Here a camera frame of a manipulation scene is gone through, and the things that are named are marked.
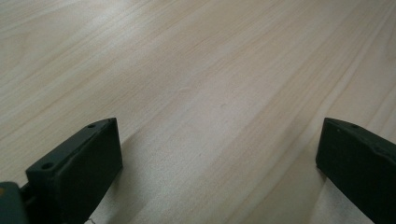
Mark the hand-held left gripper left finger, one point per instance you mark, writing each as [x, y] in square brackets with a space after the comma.
[77, 168]

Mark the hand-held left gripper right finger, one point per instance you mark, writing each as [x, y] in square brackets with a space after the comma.
[358, 161]

